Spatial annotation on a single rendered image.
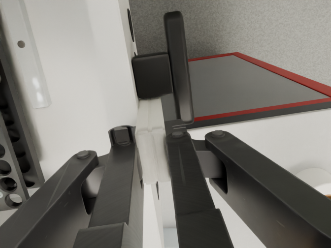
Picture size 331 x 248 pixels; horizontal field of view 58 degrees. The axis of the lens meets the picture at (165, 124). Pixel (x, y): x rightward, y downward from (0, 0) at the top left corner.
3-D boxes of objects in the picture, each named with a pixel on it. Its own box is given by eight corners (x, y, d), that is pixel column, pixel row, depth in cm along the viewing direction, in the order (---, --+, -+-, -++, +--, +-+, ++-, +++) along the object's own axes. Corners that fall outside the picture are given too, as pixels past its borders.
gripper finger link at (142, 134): (158, 184, 16) (144, 186, 16) (155, 134, 22) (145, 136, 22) (149, 131, 15) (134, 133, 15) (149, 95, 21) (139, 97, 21)
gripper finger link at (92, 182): (142, 192, 14) (77, 201, 14) (144, 147, 18) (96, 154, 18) (136, 163, 13) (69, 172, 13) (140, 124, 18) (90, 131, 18)
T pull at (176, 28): (180, 10, 19) (182, 10, 18) (192, 119, 22) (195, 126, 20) (124, 18, 19) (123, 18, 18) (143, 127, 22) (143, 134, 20)
